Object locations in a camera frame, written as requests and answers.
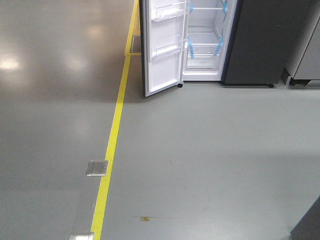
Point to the fridge door white inside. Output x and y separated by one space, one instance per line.
163 34

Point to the bottom glass fridge shelf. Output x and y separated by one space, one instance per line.
204 39

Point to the glass fridge shelf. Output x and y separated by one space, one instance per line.
204 39
207 4

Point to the open grey fridge body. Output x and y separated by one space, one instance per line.
258 36

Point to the middle glass fridge shelf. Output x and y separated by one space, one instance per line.
207 4

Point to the middle clear door bin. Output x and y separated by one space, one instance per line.
168 50

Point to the clear door bin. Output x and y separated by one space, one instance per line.
167 9
168 50

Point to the clear crisper drawer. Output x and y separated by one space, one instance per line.
203 58

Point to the yellow floor tape line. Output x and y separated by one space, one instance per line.
105 181

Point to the upper metal floor plate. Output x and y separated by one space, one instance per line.
97 168

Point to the metal floor plate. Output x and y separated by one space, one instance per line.
97 168
82 236

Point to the lower left blue tape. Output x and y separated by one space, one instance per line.
191 48

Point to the blue tape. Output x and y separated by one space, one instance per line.
219 46
191 48

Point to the lower right blue tape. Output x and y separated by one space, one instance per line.
219 46

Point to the top clear door bin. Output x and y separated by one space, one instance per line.
167 9

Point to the middle blue tape strip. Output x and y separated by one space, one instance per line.
224 6

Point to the lower metal floor plate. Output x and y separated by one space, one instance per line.
82 236

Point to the grey neighbouring appliance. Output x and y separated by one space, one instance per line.
303 65

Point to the grey kitchen counter unit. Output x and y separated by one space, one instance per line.
308 228

